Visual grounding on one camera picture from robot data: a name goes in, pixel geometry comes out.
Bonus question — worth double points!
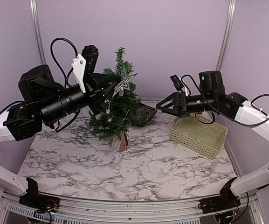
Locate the left aluminium frame post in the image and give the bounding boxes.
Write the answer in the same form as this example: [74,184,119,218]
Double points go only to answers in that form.
[29,0,46,64]

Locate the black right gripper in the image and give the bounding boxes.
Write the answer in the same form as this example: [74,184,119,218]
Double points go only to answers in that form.
[157,91,216,118]

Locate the round wooden tree base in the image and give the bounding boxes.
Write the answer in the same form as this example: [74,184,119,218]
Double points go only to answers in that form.
[111,135,126,152]

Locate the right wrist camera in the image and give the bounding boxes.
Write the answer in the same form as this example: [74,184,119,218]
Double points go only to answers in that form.
[170,75,191,96]

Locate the small green christmas tree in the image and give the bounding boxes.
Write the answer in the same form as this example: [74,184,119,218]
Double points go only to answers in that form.
[90,47,146,140]

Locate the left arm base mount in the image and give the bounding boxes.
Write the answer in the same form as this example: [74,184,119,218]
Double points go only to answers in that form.
[19,177,60,211]

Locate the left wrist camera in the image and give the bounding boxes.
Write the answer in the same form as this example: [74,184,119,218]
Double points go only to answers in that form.
[71,45,99,93]

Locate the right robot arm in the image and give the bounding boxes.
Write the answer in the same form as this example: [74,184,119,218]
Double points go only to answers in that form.
[156,70,269,209]

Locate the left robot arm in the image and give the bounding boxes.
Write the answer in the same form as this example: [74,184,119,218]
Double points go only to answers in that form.
[0,64,121,143]

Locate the right aluminium frame post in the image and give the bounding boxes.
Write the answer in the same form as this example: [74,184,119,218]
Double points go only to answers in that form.
[216,0,237,71]

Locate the red reindeer ornament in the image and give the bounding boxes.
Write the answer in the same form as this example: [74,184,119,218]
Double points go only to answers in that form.
[124,133,130,151]

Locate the aluminium frame post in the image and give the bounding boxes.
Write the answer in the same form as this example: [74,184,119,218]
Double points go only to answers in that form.
[216,0,237,71]
[29,0,46,64]

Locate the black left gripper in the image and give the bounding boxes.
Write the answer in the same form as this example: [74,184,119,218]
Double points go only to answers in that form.
[40,72,122,125]

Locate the white ball string lights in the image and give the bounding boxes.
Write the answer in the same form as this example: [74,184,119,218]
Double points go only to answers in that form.
[90,93,132,152]

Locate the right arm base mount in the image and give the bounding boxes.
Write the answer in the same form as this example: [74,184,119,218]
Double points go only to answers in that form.
[198,177,241,214]

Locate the silver star ornament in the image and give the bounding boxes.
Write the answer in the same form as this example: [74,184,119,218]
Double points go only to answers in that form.
[112,73,138,97]

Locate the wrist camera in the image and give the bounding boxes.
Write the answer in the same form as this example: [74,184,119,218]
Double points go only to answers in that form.
[71,45,99,93]
[170,75,191,96]

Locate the green perforated plastic basket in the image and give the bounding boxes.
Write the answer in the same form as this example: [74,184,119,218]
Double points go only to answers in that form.
[169,113,228,160]

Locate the front aluminium rail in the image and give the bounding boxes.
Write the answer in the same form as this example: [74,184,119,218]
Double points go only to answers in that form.
[0,192,265,224]

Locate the black mesh object behind tree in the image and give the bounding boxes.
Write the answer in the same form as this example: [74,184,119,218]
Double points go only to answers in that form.
[134,103,157,127]

